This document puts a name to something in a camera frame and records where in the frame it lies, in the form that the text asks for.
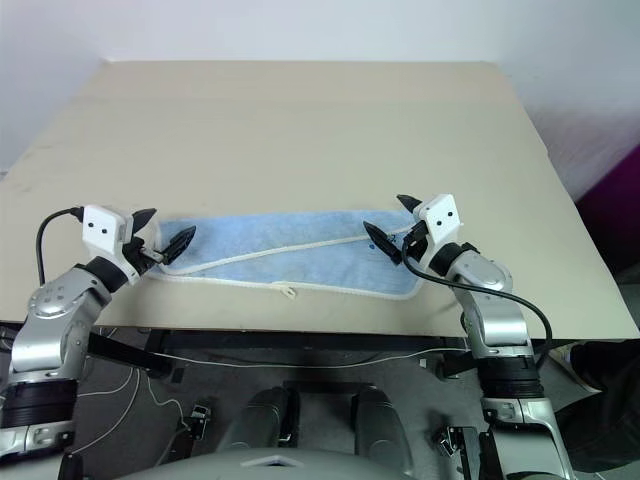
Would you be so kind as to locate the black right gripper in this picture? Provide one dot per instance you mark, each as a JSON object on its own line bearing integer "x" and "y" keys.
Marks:
{"x": 421, "y": 248}

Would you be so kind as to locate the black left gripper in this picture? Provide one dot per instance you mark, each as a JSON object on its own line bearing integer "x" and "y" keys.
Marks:
{"x": 141, "y": 254}

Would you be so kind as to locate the light blue towel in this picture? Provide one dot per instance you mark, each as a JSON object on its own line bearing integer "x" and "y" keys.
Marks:
{"x": 300, "y": 237}

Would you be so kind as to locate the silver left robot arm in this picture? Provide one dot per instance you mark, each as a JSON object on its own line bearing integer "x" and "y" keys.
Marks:
{"x": 47, "y": 320}

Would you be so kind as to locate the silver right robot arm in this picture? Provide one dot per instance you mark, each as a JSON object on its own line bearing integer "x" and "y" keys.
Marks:
{"x": 500, "y": 320}

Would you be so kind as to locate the dark grey rounded shell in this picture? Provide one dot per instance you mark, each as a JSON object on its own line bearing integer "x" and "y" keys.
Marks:
{"x": 260, "y": 417}
{"x": 382, "y": 425}

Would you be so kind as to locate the magenta panel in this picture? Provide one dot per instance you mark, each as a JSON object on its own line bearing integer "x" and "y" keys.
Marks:
{"x": 612, "y": 215}

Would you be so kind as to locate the grey robot torso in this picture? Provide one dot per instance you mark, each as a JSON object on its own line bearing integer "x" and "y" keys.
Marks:
{"x": 270, "y": 467}

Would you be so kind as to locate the black fabric bundle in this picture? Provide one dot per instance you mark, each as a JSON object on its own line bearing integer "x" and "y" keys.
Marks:
{"x": 605, "y": 400}

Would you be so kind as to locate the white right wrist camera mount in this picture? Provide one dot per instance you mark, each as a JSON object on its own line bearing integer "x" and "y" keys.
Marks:
{"x": 440, "y": 215}

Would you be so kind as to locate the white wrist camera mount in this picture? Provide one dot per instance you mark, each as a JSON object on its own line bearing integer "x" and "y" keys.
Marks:
{"x": 102, "y": 227}
{"x": 440, "y": 215}

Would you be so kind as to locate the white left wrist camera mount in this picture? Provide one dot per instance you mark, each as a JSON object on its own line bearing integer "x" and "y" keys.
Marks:
{"x": 102, "y": 227}

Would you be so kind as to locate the black table frame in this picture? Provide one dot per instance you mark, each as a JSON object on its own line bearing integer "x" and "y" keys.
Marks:
{"x": 300, "y": 345}

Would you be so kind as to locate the black metal floor bracket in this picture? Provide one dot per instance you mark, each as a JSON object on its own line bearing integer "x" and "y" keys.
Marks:
{"x": 452, "y": 440}
{"x": 199, "y": 417}

